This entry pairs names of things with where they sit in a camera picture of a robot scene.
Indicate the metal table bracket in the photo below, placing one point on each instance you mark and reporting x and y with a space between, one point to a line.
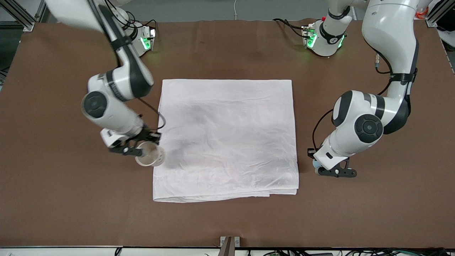
227 245

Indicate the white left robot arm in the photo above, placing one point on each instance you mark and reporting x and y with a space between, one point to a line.
391 35

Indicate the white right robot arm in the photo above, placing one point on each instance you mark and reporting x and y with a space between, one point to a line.
117 85

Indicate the aluminium frame profile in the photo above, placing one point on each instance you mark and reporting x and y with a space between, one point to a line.
435 16
21 19

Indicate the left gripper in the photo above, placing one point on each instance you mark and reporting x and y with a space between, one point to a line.
310 155

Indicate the grey base connector box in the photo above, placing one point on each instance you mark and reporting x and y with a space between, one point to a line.
149 39
308 35

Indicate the white cloth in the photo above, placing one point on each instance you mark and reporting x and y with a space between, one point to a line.
227 142

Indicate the blue plastic cup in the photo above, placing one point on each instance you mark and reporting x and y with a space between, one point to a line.
315 164

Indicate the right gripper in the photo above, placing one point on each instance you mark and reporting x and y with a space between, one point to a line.
149 135

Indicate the white smiley mug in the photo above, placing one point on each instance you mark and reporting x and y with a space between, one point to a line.
151 158

